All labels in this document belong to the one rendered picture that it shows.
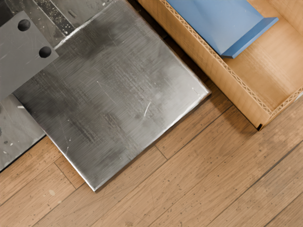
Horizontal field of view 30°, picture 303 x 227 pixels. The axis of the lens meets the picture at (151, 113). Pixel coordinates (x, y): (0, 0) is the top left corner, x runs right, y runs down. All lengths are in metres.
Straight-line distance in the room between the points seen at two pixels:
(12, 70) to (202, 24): 0.30
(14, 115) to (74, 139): 0.08
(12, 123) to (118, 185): 0.14
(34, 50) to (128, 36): 0.23
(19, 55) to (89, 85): 0.21
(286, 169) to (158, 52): 0.19
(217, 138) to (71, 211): 0.18
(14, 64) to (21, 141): 0.23
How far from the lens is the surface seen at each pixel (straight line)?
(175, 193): 0.63
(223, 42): 0.66
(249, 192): 0.63
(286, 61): 0.67
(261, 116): 0.60
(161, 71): 0.64
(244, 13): 0.68
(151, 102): 0.63
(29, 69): 0.44
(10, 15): 0.66
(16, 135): 0.66
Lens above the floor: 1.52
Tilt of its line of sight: 75 degrees down
